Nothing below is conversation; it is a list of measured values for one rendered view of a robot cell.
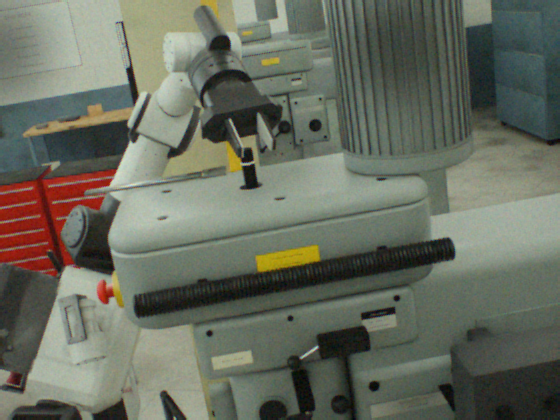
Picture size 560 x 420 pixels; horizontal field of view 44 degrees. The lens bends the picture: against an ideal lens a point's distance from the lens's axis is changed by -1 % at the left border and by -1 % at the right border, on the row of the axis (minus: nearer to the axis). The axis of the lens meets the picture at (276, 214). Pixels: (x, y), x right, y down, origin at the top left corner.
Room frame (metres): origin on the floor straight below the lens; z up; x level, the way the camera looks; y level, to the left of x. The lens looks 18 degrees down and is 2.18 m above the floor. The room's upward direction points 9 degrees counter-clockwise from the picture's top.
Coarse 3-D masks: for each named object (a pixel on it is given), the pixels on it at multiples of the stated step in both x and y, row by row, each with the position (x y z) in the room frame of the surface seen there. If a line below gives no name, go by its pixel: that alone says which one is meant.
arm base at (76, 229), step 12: (72, 216) 1.38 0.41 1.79; (84, 216) 1.35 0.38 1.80; (72, 228) 1.36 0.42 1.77; (84, 228) 1.33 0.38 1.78; (72, 240) 1.35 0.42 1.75; (84, 240) 1.33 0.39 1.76; (72, 252) 1.34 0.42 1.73; (84, 252) 1.36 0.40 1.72; (84, 264) 1.34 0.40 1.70; (96, 264) 1.36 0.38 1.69; (108, 264) 1.37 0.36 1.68
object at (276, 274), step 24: (312, 264) 0.90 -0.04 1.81; (336, 264) 0.89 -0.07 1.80; (360, 264) 0.89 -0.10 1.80; (384, 264) 0.89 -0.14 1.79; (408, 264) 0.89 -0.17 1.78; (168, 288) 0.89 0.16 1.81; (192, 288) 0.88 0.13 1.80; (216, 288) 0.88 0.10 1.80; (240, 288) 0.88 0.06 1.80; (264, 288) 0.88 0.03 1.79; (288, 288) 0.88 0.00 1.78; (144, 312) 0.87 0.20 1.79; (168, 312) 0.87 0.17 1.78
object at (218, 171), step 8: (208, 168) 1.17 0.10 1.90; (216, 168) 1.17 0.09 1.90; (224, 168) 1.17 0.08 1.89; (168, 176) 1.16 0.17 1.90; (176, 176) 1.15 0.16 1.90; (184, 176) 1.15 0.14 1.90; (192, 176) 1.15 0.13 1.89; (200, 176) 1.15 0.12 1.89; (208, 176) 1.14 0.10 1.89; (120, 184) 1.16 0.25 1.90; (128, 184) 1.15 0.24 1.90; (136, 184) 1.15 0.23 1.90; (144, 184) 1.15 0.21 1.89; (152, 184) 1.15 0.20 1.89; (88, 192) 1.15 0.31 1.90; (96, 192) 1.15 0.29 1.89; (104, 192) 1.15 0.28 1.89
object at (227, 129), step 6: (228, 120) 1.01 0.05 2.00; (222, 126) 1.01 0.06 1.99; (228, 126) 1.00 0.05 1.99; (222, 132) 1.01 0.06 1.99; (228, 132) 1.00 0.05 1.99; (234, 132) 0.99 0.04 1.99; (228, 138) 1.01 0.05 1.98; (234, 138) 0.98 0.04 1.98; (234, 144) 0.98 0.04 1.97; (240, 144) 0.97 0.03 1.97; (234, 150) 0.99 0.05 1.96; (240, 150) 0.97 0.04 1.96; (240, 156) 0.98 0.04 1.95
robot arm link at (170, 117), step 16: (160, 96) 1.33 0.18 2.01; (176, 96) 1.28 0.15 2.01; (192, 96) 1.28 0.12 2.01; (144, 112) 1.36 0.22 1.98; (160, 112) 1.35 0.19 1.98; (176, 112) 1.33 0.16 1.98; (192, 112) 1.37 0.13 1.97; (144, 128) 1.35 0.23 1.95; (160, 128) 1.35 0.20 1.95; (176, 128) 1.35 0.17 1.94; (192, 128) 1.35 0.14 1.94; (176, 144) 1.36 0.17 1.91
